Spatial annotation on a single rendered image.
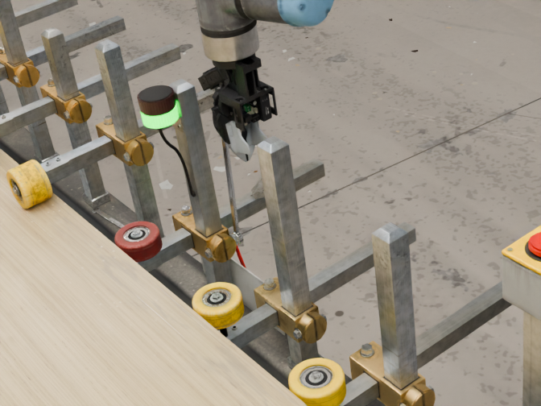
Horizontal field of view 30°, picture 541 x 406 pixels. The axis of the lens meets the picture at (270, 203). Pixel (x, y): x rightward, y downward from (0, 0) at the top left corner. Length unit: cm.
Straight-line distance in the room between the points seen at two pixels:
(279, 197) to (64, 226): 51
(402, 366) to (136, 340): 41
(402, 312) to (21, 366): 59
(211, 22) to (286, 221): 33
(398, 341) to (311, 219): 191
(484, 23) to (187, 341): 317
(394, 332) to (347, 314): 151
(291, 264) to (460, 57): 273
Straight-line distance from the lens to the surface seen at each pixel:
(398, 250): 134
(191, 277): 200
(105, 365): 155
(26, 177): 191
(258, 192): 190
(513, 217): 328
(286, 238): 156
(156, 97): 164
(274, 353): 180
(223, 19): 158
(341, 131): 378
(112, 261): 175
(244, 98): 163
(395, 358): 146
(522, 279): 113
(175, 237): 184
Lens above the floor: 191
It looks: 34 degrees down
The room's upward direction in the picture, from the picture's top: 9 degrees counter-clockwise
